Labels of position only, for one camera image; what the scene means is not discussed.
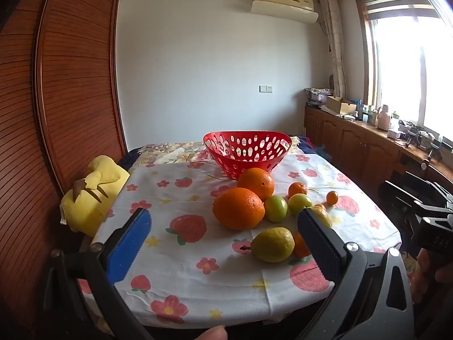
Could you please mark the large smooth orange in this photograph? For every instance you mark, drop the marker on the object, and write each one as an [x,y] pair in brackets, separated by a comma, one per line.
[239,208]

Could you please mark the bumpy tangerine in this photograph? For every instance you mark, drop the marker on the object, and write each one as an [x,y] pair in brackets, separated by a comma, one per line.
[297,188]

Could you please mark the yellow-green apple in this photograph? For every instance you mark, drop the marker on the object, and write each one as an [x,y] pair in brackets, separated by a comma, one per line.
[300,203]

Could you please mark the white wall switch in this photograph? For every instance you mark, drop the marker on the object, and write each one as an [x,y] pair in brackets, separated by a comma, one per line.
[266,89]

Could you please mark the green apple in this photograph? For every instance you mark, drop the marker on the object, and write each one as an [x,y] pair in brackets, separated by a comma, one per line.
[275,208]

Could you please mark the red perforated plastic basket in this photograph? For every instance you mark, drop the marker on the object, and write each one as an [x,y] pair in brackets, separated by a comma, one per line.
[244,159]

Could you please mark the small white box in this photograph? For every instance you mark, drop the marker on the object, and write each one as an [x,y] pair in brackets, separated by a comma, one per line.
[394,133]

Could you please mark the person's left hand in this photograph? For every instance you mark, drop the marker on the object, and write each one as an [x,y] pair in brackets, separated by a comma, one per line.
[212,333]

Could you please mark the wooden slatted wardrobe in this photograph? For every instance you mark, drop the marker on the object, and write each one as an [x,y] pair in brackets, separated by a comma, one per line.
[70,78]

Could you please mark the strawberry print white tablecloth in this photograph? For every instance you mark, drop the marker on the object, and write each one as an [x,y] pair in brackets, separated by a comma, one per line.
[198,219]

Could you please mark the tiny kumquat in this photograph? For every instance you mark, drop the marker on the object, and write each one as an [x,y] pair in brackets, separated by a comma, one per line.
[332,197]

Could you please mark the pink plastic jug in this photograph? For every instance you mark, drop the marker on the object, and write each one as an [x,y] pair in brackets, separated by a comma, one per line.
[384,118]

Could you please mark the small smooth tangerine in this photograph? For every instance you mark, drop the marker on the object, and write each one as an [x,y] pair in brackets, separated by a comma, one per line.
[300,248]

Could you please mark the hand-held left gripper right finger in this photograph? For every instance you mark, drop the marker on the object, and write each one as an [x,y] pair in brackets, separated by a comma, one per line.
[318,244]

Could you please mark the pile of patterned cloth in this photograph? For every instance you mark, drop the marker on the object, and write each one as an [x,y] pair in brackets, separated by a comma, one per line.
[318,95]

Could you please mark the cardboard box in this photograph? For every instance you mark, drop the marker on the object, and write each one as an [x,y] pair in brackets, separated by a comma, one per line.
[339,104]

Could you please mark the floral quilt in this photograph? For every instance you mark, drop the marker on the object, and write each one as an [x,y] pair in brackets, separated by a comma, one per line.
[170,152]

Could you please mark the wall air conditioner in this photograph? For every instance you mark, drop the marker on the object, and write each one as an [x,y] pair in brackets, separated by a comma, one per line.
[283,7]

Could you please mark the person's right hand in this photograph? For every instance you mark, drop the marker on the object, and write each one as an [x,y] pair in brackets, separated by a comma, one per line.
[426,283]

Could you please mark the large orange with navel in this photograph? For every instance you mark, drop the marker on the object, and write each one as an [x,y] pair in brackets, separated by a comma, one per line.
[255,182]

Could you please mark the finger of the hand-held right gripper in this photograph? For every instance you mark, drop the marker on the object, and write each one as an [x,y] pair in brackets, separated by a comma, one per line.
[398,198]
[433,189]

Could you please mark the patterned curtain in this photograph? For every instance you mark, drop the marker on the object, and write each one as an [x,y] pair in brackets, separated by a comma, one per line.
[334,42]

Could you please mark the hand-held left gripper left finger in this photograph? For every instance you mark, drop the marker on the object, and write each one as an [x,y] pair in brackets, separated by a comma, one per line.
[129,244]

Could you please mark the wooden sideboard cabinet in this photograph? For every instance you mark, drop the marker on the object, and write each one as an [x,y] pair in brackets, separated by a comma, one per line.
[357,145]

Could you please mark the yellow-green pear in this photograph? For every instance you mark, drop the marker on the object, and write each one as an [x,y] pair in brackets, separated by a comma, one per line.
[274,245]

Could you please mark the wooden framed window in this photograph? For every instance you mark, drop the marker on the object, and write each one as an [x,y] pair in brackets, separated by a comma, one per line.
[407,53]

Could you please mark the yellow lemon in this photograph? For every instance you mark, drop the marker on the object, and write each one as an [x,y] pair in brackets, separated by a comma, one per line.
[324,216]

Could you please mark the yellow plush toy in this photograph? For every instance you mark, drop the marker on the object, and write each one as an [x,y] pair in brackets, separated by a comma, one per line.
[92,198]

